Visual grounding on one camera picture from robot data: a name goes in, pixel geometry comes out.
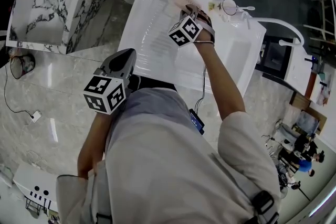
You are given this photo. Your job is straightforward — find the person's left forearm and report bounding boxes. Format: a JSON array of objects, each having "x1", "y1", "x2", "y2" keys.
[{"x1": 77, "y1": 112, "x2": 116, "y2": 180}]

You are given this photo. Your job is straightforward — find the small white sink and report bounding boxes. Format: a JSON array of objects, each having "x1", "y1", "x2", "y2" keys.
[{"x1": 285, "y1": 47, "x2": 316, "y2": 97}]

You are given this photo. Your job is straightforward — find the white panel with black holes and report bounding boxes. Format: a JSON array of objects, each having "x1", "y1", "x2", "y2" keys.
[{"x1": 13, "y1": 162, "x2": 59, "y2": 212}]

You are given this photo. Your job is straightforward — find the white curved faucet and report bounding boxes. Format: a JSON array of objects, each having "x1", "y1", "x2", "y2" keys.
[{"x1": 241, "y1": 12, "x2": 305, "y2": 47}]

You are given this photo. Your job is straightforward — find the person's right forearm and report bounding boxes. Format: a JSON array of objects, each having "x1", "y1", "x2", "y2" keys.
[{"x1": 194, "y1": 41, "x2": 246, "y2": 122}]

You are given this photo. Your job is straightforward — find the blue battery pack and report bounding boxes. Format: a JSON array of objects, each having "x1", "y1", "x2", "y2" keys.
[{"x1": 188, "y1": 108, "x2": 206, "y2": 136}]

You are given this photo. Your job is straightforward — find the person's light grey clothing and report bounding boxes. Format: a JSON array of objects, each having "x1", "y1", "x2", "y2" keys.
[{"x1": 55, "y1": 87, "x2": 282, "y2": 224}]

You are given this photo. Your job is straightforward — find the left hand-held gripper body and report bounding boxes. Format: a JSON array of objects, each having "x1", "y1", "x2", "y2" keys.
[{"x1": 83, "y1": 65, "x2": 131, "y2": 115}]

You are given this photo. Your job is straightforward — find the thin brown wristband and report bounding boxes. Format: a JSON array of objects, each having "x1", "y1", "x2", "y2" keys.
[{"x1": 193, "y1": 39, "x2": 215, "y2": 47}]

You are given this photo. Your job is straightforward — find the person's black trousers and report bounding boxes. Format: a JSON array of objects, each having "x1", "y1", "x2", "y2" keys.
[{"x1": 127, "y1": 74, "x2": 176, "y2": 92}]

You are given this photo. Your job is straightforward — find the white power adapter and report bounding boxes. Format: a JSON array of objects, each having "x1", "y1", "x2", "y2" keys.
[{"x1": 30, "y1": 110, "x2": 43, "y2": 123}]

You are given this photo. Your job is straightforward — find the person's right hand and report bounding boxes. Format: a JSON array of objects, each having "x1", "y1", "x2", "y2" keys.
[{"x1": 198, "y1": 10, "x2": 216, "y2": 41}]

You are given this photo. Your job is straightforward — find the large white ceramic sink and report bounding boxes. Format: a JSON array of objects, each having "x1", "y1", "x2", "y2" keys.
[{"x1": 117, "y1": 0, "x2": 267, "y2": 98}]

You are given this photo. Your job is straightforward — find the wooden sink stand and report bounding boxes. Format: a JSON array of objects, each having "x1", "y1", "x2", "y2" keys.
[{"x1": 290, "y1": 91, "x2": 328, "y2": 124}]

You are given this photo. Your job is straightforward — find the black power cable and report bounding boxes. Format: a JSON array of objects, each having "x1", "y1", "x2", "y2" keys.
[{"x1": 4, "y1": 65, "x2": 35, "y2": 118}]

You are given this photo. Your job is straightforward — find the black and grey shoulder strap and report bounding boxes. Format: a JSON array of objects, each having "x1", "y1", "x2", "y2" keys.
[{"x1": 250, "y1": 190, "x2": 280, "y2": 224}]

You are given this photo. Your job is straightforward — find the small yellow packet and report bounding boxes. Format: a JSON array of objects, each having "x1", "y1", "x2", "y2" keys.
[{"x1": 208, "y1": 1, "x2": 223, "y2": 13}]

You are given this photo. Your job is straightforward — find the clear glass cup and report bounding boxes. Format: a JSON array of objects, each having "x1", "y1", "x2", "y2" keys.
[{"x1": 220, "y1": 0, "x2": 241, "y2": 22}]

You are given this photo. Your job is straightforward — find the marble pattern sink cabinet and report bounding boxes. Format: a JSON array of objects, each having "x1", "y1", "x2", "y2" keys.
[{"x1": 5, "y1": 0, "x2": 110, "y2": 55}]

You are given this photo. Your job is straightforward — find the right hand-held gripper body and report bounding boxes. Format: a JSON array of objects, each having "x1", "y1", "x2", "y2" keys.
[{"x1": 167, "y1": 7, "x2": 203, "y2": 47}]

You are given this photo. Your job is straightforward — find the black sink stand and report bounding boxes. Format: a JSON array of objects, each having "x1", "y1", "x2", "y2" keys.
[{"x1": 256, "y1": 34, "x2": 295, "y2": 79}]

